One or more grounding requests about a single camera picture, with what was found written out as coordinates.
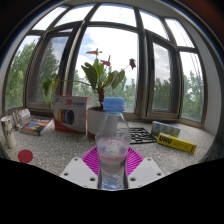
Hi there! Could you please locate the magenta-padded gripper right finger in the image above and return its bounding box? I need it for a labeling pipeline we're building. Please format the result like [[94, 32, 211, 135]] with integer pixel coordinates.
[[126, 146, 166, 190]]

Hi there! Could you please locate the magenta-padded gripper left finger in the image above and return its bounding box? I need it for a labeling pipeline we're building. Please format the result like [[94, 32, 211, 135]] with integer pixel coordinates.
[[59, 145, 101, 190]]

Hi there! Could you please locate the clear blue-capped water bottle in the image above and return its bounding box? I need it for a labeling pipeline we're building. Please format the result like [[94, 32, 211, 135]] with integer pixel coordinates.
[[94, 96, 132, 191]]

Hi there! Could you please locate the black lattice trivet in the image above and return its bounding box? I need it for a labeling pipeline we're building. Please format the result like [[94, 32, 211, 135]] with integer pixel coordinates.
[[128, 127, 158, 145]]

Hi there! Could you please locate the long yellow glue box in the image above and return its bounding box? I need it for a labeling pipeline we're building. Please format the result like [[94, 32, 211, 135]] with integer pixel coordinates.
[[156, 132, 198, 155]]

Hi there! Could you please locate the small green patterned box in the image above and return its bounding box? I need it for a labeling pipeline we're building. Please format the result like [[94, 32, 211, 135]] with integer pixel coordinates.
[[150, 120, 182, 138]]

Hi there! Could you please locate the potted plant in white pot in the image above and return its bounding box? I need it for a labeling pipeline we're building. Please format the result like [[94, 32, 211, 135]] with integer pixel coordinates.
[[41, 48, 138, 140]]

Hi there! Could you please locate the flat round red coaster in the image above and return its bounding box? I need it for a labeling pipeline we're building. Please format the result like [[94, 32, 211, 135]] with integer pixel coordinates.
[[17, 149, 34, 164]]

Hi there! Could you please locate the red white filament spool box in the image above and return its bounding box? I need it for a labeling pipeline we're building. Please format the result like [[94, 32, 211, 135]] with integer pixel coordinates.
[[52, 95, 89, 135]]

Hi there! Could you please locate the colourful dark-covered book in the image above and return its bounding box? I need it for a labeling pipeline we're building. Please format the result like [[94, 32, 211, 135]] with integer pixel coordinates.
[[19, 118, 54, 137]]

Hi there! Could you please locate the white printed paper cup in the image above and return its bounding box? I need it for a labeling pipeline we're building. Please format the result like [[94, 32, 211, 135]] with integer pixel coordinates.
[[0, 115, 17, 150]]

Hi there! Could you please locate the coil of beige twine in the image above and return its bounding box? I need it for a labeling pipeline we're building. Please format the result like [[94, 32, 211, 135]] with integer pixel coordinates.
[[12, 111, 23, 130]]

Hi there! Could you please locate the brown framed bay window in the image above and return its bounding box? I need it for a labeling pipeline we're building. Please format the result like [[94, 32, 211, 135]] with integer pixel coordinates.
[[3, 3, 209, 129]]

